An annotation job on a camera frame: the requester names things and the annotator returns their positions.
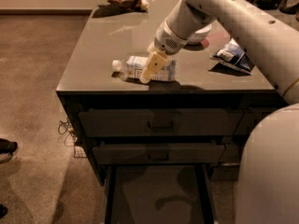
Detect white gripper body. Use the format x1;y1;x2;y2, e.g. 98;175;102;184
153;20;187;55

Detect blue label plastic bottle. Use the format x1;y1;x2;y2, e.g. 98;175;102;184
111;56;177;82

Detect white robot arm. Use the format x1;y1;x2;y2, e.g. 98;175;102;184
140;0;299;224

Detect dark top left drawer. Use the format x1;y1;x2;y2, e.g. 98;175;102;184
78;108;243;137

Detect dark drawer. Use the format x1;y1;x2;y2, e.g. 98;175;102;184
234;107;277;135
78;108;243;137
211;165;239;181
93;142;225;164
220;143;242;163

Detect dark middle left drawer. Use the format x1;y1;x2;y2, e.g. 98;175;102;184
93;142;225;164

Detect dark top right drawer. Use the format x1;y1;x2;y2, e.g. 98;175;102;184
234;107;277;135

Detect dark middle right drawer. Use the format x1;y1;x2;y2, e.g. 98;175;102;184
220;143;242;163

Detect dark bottom right drawer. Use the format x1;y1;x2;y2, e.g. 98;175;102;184
211;165;239;181

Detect open bottom left drawer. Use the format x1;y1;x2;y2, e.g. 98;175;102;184
103;164;219;224

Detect white ceramic bowl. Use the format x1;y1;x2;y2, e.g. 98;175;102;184
188;24;212;45

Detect blue white chip bag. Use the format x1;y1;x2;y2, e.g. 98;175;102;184
211;38;251;74

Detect black shoe lower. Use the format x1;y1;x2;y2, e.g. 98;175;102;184
0;204;8;218

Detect dark cabinet frame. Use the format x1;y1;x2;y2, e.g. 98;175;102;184
58;90;286;181

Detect tangled floor cables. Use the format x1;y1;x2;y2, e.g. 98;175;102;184
57;118;78;147

